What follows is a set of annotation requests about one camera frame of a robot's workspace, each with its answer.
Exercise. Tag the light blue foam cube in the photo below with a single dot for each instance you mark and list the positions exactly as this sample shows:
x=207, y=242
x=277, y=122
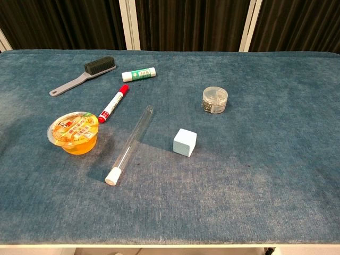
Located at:
x=183, y=144

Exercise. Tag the clear test tube white cap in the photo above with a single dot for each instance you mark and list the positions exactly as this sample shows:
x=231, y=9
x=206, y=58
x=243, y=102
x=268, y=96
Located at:
x=130, y=144

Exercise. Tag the clear jar of pins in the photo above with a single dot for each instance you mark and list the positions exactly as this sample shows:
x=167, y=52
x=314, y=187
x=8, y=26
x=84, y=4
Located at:
x=215, y=100

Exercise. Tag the blue table cloth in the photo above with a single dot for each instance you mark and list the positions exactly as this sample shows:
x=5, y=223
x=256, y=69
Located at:
x=170, y=186

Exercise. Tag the red whiteboard marker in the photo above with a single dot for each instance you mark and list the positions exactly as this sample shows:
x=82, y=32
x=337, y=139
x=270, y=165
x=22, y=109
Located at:
x=114, y=103

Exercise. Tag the white green glue stick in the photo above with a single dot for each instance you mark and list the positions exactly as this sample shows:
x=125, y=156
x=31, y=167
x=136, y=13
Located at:
x=138, y=74

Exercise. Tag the orange jelly cup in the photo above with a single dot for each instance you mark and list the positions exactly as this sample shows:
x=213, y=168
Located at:
x=75, y=132

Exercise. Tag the grey brush black bristles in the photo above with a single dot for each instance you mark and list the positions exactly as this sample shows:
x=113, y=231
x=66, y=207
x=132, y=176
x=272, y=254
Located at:
x=85, y=74

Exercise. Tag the black pleated curtain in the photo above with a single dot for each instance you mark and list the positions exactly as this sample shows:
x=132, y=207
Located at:
x=191, y=24

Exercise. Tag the white frame post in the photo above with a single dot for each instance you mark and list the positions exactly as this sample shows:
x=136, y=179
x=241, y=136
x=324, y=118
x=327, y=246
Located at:
x=4, y=42
x=248, y=25
x=129, y=24

